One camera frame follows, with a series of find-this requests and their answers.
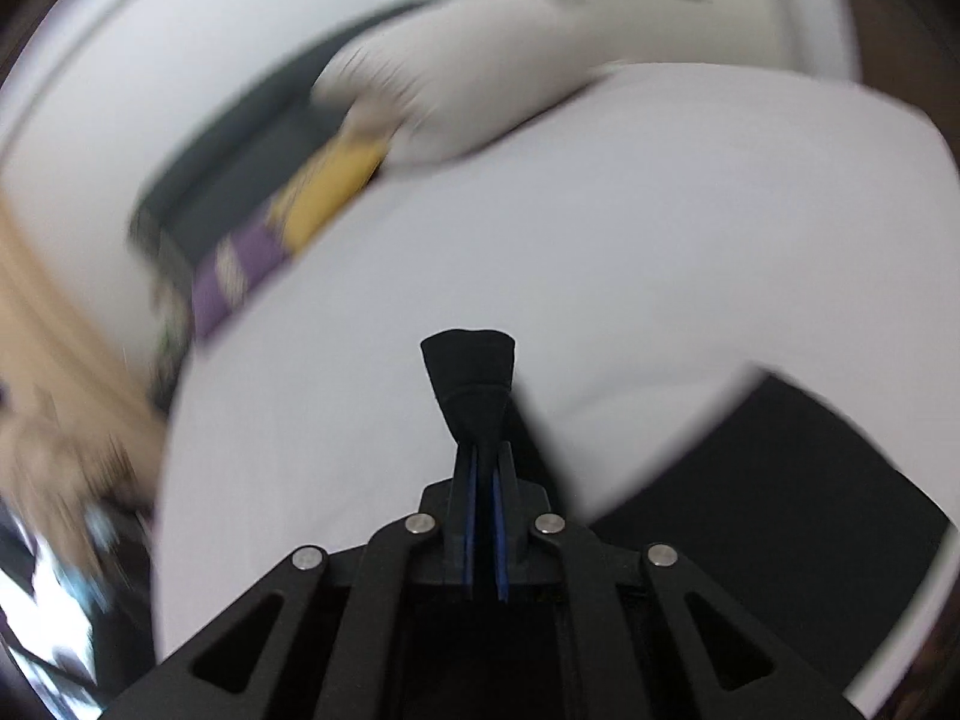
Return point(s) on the yellow pillow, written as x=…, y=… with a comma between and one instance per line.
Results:
x=330, y=191

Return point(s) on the grey upholstered bed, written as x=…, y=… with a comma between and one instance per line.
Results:
x=600, y=240

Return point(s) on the purple pillow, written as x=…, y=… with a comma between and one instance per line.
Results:
x=240, y=274

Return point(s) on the white folded duvet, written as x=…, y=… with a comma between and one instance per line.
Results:
x=480, y=75

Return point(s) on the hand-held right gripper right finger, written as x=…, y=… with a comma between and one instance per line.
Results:
x=501, y=540

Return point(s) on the white wardrobe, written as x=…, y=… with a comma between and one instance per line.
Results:
x=750, y=7

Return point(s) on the beige curtain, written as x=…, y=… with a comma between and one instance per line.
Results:
x=45, y=315

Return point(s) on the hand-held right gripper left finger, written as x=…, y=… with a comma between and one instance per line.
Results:
x=468, y=532

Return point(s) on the black denim pants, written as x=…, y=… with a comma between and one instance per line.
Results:
x=787, y=480

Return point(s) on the beige puffer jacket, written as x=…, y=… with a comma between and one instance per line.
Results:
x=52, y=465

